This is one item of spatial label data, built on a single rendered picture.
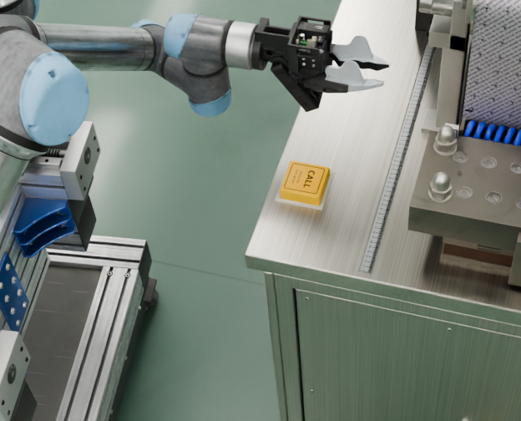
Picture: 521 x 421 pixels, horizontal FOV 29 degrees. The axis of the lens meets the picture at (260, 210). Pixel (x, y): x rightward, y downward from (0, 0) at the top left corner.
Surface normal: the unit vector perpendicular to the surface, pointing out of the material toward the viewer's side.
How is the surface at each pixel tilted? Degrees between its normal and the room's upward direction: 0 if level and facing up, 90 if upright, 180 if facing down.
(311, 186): 0
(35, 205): 0
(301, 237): 0
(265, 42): 90
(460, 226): 90
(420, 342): 90
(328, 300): 90
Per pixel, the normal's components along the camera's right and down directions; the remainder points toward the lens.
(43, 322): -0.07, -0.62
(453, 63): -0.29, 0.76
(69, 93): 0.78, 0.40
